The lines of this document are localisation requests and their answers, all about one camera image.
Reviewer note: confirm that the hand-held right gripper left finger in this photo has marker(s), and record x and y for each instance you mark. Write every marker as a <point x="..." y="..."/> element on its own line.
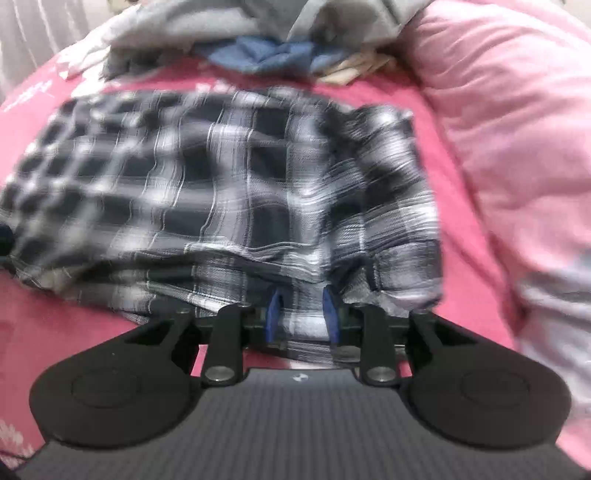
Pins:
<point x="273" y="314"/>

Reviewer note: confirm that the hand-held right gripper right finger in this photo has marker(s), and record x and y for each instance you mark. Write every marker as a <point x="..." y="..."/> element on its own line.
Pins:
<point x="330" y="318"/>

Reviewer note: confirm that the black white plaid shirt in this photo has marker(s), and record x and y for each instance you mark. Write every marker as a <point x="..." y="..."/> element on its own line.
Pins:
<point x="207" y="184"/>

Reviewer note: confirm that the pink floral blanket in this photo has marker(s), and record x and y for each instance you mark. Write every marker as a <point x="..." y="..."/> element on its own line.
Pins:
<point x="55" y="314"/>

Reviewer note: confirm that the beige garment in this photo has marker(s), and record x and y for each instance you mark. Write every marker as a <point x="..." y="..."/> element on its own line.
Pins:
<point x="355" y="69"/>

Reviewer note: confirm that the blue garment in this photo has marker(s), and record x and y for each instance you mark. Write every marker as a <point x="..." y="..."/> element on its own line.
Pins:
<point x="268" y="53"/>

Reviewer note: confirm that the pink and grey duvet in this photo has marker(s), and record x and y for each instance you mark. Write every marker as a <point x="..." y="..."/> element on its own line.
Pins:
<point x="531" y="138"/>

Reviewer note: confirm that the grey hoodie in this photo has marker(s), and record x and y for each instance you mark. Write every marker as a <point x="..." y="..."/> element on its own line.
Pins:
<point x="184" y="23"/>

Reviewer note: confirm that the grey curtain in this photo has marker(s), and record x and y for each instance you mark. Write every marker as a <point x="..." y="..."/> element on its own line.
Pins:
<point x="32" y="32"/>

